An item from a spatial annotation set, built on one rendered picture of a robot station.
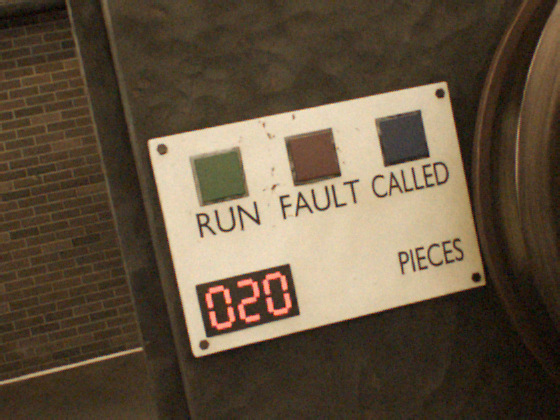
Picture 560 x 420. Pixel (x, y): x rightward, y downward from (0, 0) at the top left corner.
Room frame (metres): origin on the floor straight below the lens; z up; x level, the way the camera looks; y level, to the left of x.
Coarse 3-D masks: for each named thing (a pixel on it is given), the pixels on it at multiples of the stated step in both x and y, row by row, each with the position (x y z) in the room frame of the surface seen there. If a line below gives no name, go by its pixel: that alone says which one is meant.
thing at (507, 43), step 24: (528, 0) 0.67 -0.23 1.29; (504, 48) 0.66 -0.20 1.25; (504, 72) 0.66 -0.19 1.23; (480, 120) 0.66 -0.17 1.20; (480, 144) 0.65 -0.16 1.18; (480, 168) 0.65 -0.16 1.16; (480, 192) 0.65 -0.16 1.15; (480, 216) 0.65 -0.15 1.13; (480, 240) 0.66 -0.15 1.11; (504, 288) 0.65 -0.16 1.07; (528, 336) 0.66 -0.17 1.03; (552, 360) 0.66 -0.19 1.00
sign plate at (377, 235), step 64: (256, 128) 0.69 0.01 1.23; (320, 128) 0.70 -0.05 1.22; (448, 128) 0.72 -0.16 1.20; (192, 192) 0.68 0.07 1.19; (256, 192) 0.69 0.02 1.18; (320, 192) 0.70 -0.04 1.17; (384, 192) 0.71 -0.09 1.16; (448, 192) 0.72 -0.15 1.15; (192, 256) 0.68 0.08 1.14; (256, 256) 0.68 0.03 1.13; (320, 256) 0.70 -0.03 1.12; (384, 256) 0.71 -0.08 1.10; (448, 256) 0.72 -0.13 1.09; (192, 320) 0.67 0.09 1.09; (256, 320) 0.68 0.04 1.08; (320, 320) 0.69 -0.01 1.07
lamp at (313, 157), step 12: (324, 132) 0.70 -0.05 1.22; (300, 144) 0.69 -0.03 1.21; (312, 144) 0.69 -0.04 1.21; (324, 144) 0.69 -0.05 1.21; (300, 156) 0.69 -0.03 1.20; (312, 156) 0.69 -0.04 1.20; (324, 156) 0.69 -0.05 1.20; (300, 168) 0.69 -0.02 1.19; (312, 168) 0.69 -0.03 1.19; (324, 168) 0.69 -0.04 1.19; (336, 168) 0.70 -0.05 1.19; (300, 180) 0.69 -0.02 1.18
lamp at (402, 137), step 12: (384, 120) 0.71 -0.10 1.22; (396, 120) 0.71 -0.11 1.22; (408, 120) 0.71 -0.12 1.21; (384, 132) 0.70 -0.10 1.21; (396, 132) 0.71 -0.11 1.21; (408, 132) 0.71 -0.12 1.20; (420, 132) 0.71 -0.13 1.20; (384, 144) 0.71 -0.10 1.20; (396, 144) 0.71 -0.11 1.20; (408, 144) 0.71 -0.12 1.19; (420, 144) 0.71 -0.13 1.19; (396, 156) 0.71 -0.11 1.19; (408, 156) 0.71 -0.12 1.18
